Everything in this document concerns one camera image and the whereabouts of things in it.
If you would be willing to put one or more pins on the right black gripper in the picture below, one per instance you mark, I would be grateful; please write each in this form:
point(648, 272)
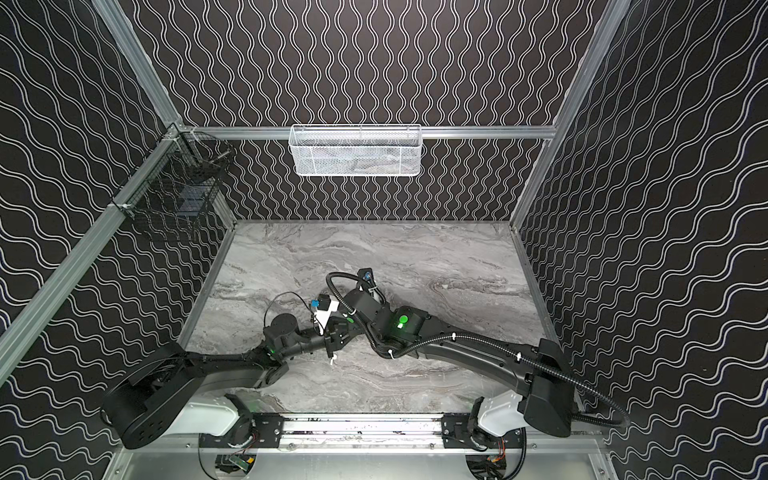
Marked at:
point(363, 288)

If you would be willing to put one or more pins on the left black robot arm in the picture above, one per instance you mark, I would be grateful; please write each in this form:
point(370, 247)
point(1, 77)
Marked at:
point(156, 398)

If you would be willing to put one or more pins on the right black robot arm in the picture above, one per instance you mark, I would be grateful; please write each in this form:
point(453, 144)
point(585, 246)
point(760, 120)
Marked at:
point(540, 387)

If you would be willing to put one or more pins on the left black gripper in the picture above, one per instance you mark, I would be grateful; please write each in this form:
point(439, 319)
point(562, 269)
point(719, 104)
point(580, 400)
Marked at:
point(334, 336)

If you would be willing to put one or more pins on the black wire mesh basket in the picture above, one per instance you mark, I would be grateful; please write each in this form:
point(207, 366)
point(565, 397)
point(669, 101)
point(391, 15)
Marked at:
point(176, 202)

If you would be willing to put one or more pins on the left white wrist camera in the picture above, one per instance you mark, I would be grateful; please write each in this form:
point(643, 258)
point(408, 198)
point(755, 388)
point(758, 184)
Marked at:
point(322, 308)

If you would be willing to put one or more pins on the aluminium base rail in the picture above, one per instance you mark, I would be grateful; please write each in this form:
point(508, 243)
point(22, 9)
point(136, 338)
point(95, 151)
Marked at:
point(360, 431)

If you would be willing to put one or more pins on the white wire mesh basket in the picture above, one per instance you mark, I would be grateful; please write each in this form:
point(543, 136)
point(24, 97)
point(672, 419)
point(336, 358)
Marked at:
point(354, 150)

